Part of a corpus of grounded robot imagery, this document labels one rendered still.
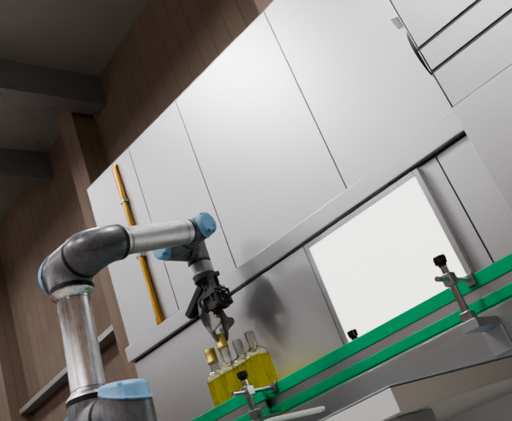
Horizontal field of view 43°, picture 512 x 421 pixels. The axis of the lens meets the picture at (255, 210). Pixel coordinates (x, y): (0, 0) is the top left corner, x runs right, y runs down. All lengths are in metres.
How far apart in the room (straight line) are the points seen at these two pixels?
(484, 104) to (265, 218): 0.97
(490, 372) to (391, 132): 0.98
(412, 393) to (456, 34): 0.80
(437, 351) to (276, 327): 0.65
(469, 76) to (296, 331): 0.96
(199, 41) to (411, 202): 4.53
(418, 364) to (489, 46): 0.71
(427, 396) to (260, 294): 1.23
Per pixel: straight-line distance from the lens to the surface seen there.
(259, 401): 1.87
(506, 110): 1.34
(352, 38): 2.04
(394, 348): 1.62
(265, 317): 2.07
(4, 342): 9.33
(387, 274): 1.82
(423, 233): 1.77
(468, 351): 1.52
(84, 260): 1.68
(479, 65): 1.39
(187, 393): 2.39
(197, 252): 2.08
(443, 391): 0.95
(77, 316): 1.70
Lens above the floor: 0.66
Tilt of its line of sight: 24 degrees up
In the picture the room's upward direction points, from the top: 21 degrees counter-clockwise
